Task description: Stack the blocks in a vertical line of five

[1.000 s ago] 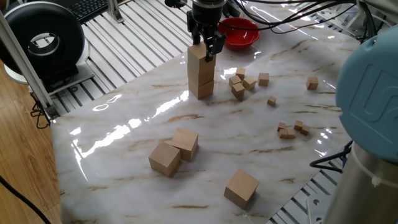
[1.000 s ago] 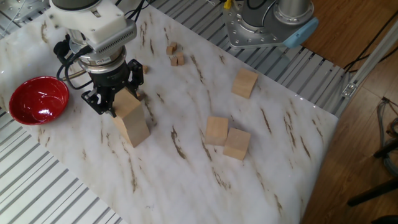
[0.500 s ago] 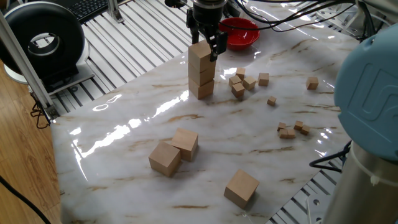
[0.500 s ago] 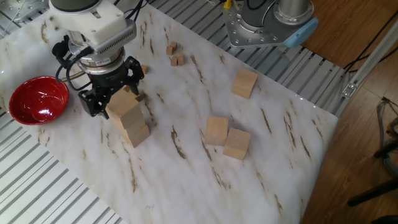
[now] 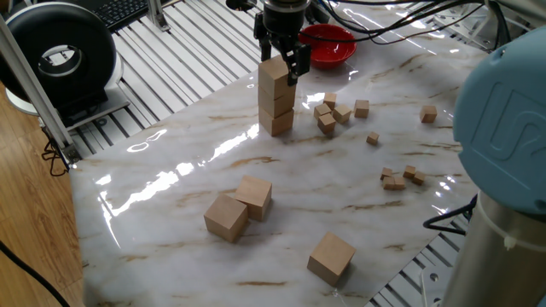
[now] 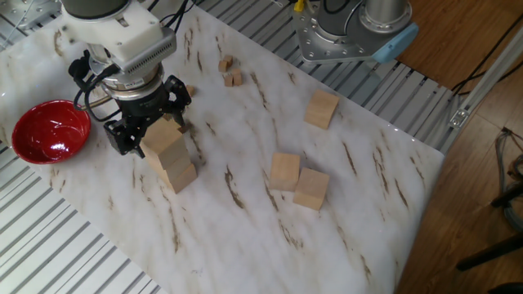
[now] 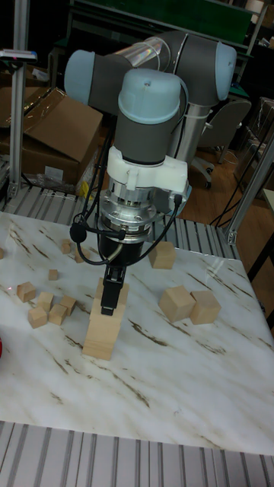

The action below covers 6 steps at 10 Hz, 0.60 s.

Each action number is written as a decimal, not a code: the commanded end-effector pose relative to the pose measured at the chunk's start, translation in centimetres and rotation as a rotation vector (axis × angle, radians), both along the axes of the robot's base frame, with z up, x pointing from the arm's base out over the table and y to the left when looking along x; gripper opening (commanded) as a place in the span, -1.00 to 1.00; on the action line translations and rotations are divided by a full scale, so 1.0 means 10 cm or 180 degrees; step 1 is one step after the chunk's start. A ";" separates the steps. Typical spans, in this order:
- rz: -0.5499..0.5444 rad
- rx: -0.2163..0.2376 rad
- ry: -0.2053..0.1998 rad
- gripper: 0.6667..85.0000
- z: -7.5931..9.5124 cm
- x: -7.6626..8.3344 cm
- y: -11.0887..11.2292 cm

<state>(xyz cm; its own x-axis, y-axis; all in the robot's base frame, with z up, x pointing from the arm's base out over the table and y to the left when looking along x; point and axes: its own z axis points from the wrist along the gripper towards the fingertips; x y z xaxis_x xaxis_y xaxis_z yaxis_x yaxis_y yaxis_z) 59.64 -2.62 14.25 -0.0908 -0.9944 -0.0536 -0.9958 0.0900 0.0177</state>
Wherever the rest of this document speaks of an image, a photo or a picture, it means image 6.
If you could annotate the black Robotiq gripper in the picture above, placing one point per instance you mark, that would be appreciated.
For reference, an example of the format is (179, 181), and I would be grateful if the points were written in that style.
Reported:
(145, 106)

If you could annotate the large wooden cube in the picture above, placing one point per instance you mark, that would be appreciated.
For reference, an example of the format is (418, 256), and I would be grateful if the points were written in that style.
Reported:
(284, 172)
(321, 109)
(180, 165)
(186, 182)
(311, 189)
(161, 136)

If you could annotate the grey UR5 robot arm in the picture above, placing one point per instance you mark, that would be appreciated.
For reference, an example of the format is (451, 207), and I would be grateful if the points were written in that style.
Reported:
(118, 32)

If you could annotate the medium wooden cube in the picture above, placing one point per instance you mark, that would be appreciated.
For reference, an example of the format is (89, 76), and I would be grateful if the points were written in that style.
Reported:
(184, 129)

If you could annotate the small wooden cube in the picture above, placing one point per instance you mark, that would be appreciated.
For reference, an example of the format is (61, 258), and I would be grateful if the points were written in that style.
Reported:
(238, 80)
(228, 59)
(228, 80)
(236, 72)
(223, 66)
(190, 90)

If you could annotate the red glossy bowl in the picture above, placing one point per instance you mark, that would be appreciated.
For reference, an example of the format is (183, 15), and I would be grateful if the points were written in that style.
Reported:
(51, 130)

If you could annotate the white marble pattern board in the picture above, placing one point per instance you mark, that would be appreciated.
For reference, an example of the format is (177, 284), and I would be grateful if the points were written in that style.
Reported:
(122, 224)

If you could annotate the silver bolted metal plate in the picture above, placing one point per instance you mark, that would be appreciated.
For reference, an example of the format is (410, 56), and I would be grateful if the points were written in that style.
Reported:
(24, 12)

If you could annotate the yellow plastic object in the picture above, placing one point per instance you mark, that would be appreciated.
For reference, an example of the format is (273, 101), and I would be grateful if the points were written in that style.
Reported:
(299, 5)

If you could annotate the black furniture legs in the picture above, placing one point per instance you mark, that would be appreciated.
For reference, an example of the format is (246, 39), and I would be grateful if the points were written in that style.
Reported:
(490, 253)

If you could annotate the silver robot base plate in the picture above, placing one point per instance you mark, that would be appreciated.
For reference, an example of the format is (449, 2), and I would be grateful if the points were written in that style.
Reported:
(310, 45)

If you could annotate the aluminium frame profile with bracket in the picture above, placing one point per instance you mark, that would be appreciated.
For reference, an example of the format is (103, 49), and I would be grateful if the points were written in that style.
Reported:
(482, 87)

